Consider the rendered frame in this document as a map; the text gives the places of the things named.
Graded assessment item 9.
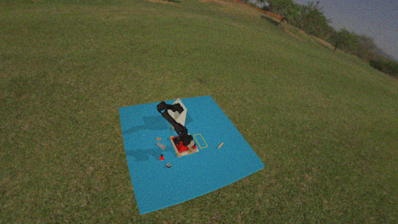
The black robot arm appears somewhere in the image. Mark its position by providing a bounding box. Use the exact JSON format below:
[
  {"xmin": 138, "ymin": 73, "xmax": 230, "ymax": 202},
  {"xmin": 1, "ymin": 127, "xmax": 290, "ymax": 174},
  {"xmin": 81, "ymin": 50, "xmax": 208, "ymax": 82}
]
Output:
[{"xmin": 157, "ymin": 101, "xmax": 190, "ymax": 146}]

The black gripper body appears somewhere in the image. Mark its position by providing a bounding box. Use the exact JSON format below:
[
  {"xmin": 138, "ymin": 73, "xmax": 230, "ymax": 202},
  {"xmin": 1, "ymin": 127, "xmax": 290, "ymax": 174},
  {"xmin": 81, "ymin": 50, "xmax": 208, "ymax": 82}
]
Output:
[{"xmin": 173, "ymin": 135, "xmax": 193, "ymax": 145}]

